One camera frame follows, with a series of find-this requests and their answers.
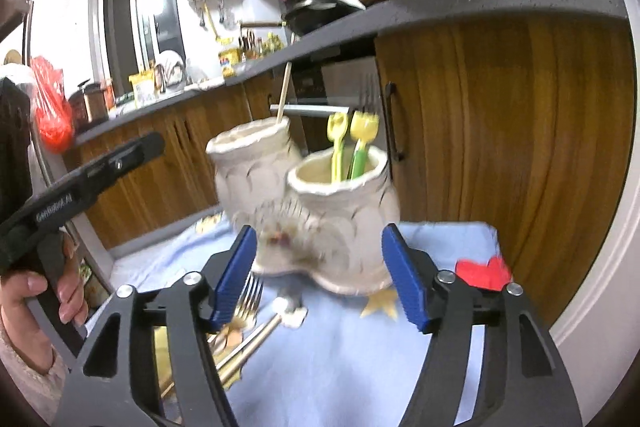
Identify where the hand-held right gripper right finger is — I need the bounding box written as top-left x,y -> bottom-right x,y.
381,222 -> 583,427

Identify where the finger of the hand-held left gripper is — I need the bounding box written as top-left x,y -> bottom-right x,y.
82,132 -> 166,201

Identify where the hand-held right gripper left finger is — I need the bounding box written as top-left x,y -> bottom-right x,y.
52,223 -> 258,427

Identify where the gold metal fork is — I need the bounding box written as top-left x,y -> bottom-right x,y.
231,274 -> 265,330

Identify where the cream ceramic utensil holder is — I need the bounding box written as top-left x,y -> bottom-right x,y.
206,117 -> 402,296

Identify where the yellow green plastic fork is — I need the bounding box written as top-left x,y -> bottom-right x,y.
349,109 -> 382,181

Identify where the yellow green plastic spoon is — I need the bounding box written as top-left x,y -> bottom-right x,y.
326,112 -> 352,182

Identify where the wooden chopstick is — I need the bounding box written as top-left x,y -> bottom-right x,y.
276,62 -> 294,126

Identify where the silver metal fork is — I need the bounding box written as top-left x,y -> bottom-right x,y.
360,74 -> 382,114

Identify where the person's left forearm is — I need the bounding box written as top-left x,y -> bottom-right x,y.
0,317 -> 68,414

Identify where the person's left hand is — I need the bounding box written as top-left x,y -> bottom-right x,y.
0,234 -> 89,349

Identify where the wooden base cabinet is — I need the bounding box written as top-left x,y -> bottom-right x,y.
374,14 -> 637,324
62,74 -> 282,251

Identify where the silver metal utensil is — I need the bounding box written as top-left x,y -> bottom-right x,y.
217,332 -> 273,388
214,317 -> 282,375

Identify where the dark brown jar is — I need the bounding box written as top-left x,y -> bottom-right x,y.
67,79 -> 109,126

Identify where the yellow food packet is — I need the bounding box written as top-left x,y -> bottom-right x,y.
128,72 -> 157,106

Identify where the red plastic bag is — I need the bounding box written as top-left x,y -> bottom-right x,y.
29,56 -> 77,154

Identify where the white cloth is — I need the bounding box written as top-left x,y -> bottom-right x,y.
154,51 -> 187,88

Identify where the blue cartoon printed cloth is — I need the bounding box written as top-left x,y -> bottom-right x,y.
87,214 -> 516,427

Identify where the yellow cooking oil bottle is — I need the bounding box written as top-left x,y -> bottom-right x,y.
218,49 -> 247,78

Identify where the kitchen window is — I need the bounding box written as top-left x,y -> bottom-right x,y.
89,0 -> 189,94

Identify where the stainless steel built-in oven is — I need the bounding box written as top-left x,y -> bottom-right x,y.
269,54 -> 387,168

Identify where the grey kitchen countertop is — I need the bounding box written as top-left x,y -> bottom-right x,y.
74,0 -> 632,146

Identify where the white door frame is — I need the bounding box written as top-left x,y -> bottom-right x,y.
547,187 -> 640,360

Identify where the black wok with wooden handle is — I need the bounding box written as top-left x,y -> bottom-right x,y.
240,0 -> 367,36

